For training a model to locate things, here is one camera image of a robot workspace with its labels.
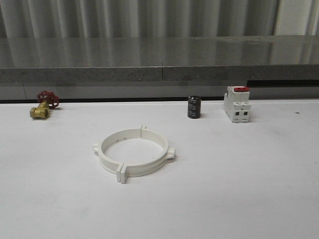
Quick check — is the white half-ring pipe clamp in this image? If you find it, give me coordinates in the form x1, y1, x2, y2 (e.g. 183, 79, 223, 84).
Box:
116, 125, 175, 183
93, 125, 147, 183

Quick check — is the black cylindrical capacitor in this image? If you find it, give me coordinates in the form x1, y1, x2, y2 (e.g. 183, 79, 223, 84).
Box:
187, 96, 201, 119

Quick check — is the grey stone counter ledge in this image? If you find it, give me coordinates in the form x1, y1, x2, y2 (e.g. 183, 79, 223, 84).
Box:
0, 36, 319, 86

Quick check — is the brass valve red handwheel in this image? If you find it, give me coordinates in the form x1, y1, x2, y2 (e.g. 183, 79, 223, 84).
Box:
29, 91, 59, 119

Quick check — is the white circuit breaker red switch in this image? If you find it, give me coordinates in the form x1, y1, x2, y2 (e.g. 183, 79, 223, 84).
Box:
224, 86, 251, 123

